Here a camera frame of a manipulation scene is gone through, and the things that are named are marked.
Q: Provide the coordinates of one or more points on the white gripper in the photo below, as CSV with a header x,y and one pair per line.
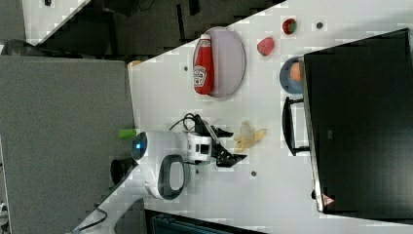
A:
x,y
199,150

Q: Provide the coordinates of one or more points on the peeled toy banana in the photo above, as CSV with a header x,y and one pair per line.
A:
x,y
247,137

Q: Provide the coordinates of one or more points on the silver black toaster oven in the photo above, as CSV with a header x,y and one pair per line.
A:
x,y
357,99

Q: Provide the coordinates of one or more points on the grey round plate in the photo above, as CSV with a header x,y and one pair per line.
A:
x,y
228,61

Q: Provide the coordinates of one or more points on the red ketchup bottle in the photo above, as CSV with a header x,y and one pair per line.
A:
x,y
203,70

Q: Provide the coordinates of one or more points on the blue bowl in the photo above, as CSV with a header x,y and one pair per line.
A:
x,y
287,83

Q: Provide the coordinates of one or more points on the green lime toy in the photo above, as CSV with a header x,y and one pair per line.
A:
x,y
127,133

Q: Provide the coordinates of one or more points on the orange egg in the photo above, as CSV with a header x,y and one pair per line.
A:
x,y
295,72

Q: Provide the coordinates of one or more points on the red green toy fruit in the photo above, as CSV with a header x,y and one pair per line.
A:
x,y
266,46

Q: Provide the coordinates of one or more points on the blue metal frame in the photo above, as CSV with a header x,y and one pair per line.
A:
x,y
163,223

